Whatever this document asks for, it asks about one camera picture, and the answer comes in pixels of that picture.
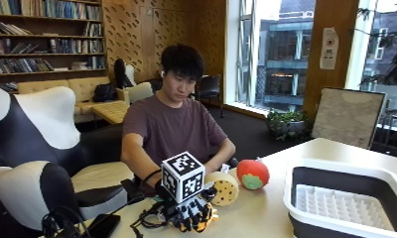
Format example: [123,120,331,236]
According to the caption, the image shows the orange striped plush toy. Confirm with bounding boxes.
[181,201,222,233]

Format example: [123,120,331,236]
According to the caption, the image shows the yellow round spotted plush toy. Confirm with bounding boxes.
[204,171,242,207]

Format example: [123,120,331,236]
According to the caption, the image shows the white marker cube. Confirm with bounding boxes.
[161,151,207,204]

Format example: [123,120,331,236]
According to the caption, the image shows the red strawberry plush toy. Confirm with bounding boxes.
[236,159,272,191]

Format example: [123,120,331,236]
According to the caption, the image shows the black smartphone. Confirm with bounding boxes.
[86,213,122,238]

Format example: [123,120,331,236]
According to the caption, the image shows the person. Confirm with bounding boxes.
[119,44,238,189]

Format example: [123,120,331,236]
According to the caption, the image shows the white and grey dish rack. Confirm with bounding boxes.
[283,158,397,238]

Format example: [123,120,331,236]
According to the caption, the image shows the potted green plant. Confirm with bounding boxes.
[266,109,312,142]

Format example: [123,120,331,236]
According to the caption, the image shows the black side chair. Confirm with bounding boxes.
[196,74,227,119]

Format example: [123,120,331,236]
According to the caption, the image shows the tan tufted ottoman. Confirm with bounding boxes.
[93,100,131,126]

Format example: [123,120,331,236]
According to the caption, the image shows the large white and black armchair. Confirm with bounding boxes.
[0,78,126,173]
[0,160,137,232]

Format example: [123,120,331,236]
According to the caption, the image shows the black backpack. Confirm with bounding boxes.
[93,82,119,103]

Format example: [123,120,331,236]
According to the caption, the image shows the grey framed board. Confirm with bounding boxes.
[310,86,389,151]

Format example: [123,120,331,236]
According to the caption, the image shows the small white and black armchair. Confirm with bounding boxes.
[113,58,155,104]

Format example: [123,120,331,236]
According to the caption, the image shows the tan tufted sofa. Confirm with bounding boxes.
[17,76,133,124]

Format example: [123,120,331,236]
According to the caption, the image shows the white paper notice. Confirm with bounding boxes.
[319,27,340,70]

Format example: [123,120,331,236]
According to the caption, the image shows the rows of books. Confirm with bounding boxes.
[0,0,107,92]

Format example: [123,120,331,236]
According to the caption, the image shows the wooden bookshelf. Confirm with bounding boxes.
[0,0,109,94]

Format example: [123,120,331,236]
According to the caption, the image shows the black glove cable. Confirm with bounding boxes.
[129,200,177,238]

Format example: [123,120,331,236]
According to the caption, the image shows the black wrist strap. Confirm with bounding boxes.
[141,168,165,186]

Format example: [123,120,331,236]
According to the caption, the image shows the black cable bundle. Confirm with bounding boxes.
[41,205,94,238]

